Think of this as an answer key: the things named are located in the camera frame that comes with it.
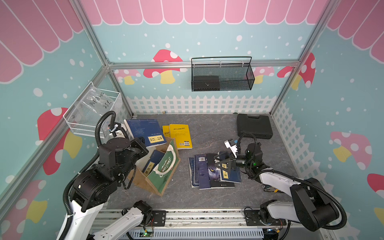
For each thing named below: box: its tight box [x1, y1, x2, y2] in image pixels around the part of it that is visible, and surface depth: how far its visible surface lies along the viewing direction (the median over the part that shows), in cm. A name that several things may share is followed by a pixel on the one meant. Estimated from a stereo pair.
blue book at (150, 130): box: [123, 119, 167, 147], surface depth 63 cm
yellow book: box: [169, 124, 193, 150], surface depth 106 cm
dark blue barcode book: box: [194, 154, 211, 189], surface depth 88 cm
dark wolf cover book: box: [206, 153, 235, 189], surface depth 85 cm
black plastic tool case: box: [236, 113, 273, 139], surface depth 111 cm
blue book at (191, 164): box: [188, 157, 199, 188], surface depth 90 cm
